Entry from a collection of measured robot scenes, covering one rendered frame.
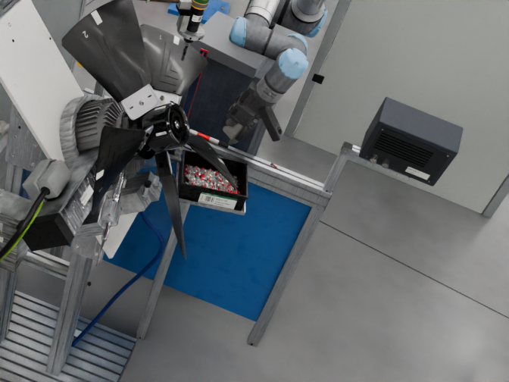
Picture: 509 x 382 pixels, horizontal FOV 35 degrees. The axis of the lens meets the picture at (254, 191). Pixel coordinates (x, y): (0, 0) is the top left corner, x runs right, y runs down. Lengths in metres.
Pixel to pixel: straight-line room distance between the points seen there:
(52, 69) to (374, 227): 2.24
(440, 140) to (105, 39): 1.05
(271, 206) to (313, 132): 1.56
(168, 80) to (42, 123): 0.37
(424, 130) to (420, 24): 1.51
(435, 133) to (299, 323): 1.26
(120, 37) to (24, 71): 0.26
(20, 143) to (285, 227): 1.03
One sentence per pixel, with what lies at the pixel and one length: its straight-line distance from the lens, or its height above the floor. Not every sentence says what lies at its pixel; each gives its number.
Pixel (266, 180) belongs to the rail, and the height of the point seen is 0.81.
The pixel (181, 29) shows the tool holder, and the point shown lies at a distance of 2.07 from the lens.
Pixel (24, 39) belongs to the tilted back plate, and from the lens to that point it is 2.17.
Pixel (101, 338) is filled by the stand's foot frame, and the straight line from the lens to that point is 3.06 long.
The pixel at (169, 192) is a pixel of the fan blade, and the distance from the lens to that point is 2.17.
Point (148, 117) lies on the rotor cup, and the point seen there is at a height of 1.23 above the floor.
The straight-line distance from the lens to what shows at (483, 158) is 4.32.
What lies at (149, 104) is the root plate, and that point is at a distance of 2.13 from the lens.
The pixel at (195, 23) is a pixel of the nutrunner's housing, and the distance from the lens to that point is 2.07.
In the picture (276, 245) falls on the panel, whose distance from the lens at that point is 2.91.
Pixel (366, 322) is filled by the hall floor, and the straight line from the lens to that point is 3.60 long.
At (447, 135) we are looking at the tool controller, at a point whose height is 1.24.
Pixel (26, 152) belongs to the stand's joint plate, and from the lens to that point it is 2.27.
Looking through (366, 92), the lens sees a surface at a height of 0.43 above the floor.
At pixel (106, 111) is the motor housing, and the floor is 1.19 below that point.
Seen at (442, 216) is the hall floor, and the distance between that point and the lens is 4.36.
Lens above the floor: 2.51
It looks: 40 degrees down
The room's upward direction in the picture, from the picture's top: 22 degrees clockwise
